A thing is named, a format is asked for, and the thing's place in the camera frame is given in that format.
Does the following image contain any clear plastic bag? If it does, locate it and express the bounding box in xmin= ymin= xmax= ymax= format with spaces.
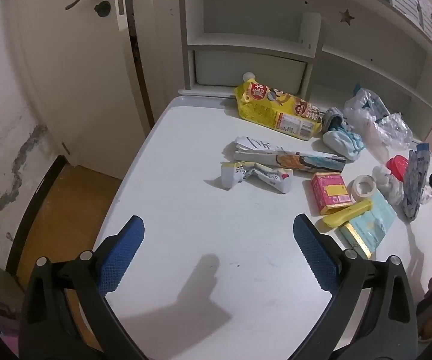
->
xmin=343 ymin=89 xmax=413 ymax=158

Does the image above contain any yellow snack bag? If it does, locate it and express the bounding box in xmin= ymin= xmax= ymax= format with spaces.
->
xmin=235 ymin=78 xmax=323 ymax=141

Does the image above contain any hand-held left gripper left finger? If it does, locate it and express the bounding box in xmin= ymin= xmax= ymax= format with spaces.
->
xmin=19 ymin=215 xmax=145 ymax=360

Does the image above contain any crumpled white carton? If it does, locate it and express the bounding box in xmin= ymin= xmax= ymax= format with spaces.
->
xmin=220 ymin=160 xmax=294 ymax=194

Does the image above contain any blue and white wrapper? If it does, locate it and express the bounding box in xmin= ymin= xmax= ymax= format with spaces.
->
xmin=353 ymin=84 xmax=392 ymax=119

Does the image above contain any blue patterned pouch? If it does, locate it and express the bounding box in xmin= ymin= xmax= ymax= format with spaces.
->
xmin=401 ymin=142 xmax=432 ymax=221

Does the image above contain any white desk shelf unit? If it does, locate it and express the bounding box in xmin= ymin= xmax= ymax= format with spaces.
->
xmin=178 ymin=0 xmax=432 ymax=143

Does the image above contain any long flattened printed carton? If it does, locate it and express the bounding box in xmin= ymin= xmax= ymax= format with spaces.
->
xmin=232 ymin=136 xmax=347 ymax=173

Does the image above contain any light blue packet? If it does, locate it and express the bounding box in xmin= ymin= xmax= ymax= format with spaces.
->
xmin=338 ymin=189 xmax=398 ymax=259

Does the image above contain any grey sock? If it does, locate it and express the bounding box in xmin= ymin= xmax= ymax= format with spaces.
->
xmin=321 ymin=107 xmax=351 ymax=134

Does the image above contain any white tape roll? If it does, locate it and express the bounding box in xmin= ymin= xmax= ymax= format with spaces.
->
xmin=351 ymin=175 xmax=377 ymax=199

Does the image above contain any crumpled white tissue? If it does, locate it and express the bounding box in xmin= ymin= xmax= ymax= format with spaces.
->
xmin=372 ymin=165 xmax=404 ymax=207

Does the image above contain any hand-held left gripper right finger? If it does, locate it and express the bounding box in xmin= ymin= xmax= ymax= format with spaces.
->
xmin=293 ymin=214 xmax=426 ymax=360

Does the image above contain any blue and white cloth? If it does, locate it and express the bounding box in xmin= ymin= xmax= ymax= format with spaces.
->
xmin=322 ymin=127 xmax=366 ymax=161

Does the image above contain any yellow plastic case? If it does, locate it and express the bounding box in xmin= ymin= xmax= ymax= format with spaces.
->
xmin=322 ymin=199 xmax=373 ymax=229

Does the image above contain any pink cardboard box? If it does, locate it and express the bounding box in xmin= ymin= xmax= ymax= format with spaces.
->
xmin=311 ymin=172 xmax=353 ymax=214

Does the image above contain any white door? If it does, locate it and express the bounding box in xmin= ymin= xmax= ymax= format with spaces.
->
xmin=0 ymin=0 xmax=153 ymax=181

